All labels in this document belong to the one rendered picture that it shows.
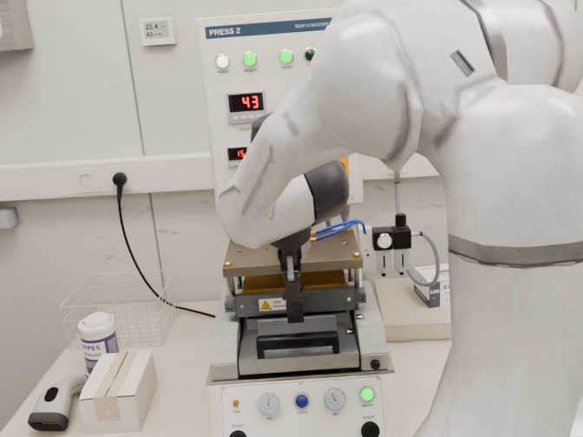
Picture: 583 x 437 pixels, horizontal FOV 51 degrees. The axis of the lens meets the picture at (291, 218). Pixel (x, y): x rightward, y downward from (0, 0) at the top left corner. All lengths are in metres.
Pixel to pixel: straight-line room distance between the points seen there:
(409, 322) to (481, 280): 1.20
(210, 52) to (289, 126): 0.68
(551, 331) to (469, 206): 0.09
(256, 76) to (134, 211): 0.73
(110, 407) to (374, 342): 0.57
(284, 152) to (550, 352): 0.34
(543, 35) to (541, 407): 0.26
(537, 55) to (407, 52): 0.10
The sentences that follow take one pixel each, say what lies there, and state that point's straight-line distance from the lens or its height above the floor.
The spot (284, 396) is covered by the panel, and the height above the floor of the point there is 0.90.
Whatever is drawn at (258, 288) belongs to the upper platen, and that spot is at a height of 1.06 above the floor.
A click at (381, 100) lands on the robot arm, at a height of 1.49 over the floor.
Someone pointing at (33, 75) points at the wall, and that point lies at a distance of 1.90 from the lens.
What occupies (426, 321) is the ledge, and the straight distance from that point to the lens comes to 1.62.
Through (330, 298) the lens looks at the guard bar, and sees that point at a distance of 1.19.
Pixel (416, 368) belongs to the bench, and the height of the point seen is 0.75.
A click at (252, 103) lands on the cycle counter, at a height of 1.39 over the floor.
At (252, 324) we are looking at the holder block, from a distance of 1.23.
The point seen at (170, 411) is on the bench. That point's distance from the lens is 1.44.
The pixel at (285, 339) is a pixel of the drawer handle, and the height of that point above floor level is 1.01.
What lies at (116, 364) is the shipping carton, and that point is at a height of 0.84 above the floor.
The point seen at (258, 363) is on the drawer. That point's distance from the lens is 1.14.
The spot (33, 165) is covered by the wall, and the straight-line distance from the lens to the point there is 1.92.
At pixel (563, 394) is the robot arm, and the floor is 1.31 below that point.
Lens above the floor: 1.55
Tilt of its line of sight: 18 degrees down
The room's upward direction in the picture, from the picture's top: 4 degrees counter-clockwise
